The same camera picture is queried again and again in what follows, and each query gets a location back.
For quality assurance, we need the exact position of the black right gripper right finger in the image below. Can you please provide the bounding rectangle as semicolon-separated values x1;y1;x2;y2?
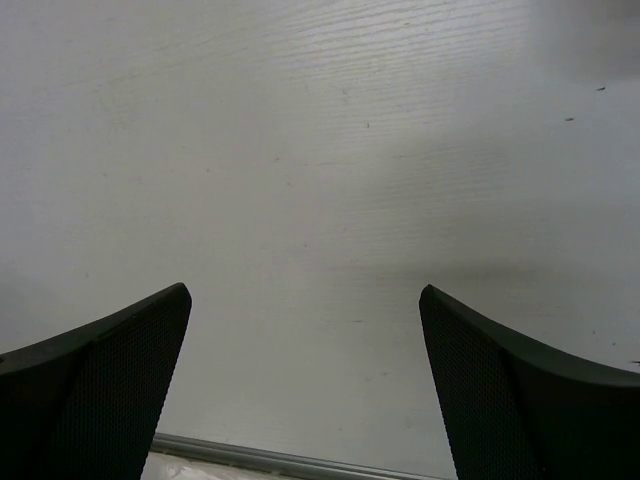
419;285;639;479

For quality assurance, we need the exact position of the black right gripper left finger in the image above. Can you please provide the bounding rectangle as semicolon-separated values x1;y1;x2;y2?
1;283;192;480

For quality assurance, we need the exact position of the aluminium table edge rail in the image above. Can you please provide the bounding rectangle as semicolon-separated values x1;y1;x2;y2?
150;433;433;480

